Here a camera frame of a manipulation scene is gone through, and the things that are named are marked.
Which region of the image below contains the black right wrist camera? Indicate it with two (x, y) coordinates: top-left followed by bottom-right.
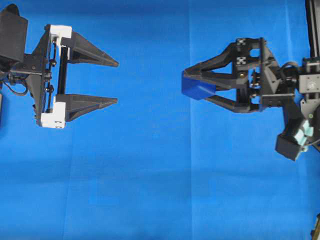
(275, 98), (314, 161)

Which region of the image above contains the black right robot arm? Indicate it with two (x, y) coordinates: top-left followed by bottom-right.
(181, 38), (320, 160)

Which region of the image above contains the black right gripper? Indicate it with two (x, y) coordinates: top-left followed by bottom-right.
(183, 37), (300, 113)

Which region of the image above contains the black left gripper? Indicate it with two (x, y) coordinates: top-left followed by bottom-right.
(11, 24), (119, 129)

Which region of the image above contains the blue table cloth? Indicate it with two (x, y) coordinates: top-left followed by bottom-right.
(0, 0), (320, 240)

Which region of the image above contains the black aluminium table frame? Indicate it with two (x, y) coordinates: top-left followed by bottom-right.
(305, 0), (320, 58)

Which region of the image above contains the blue block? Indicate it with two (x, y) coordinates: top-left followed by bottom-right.
(181, 72), (216, 101)

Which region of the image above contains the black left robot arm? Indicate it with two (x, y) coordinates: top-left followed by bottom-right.
(0, 4), (119, 129)

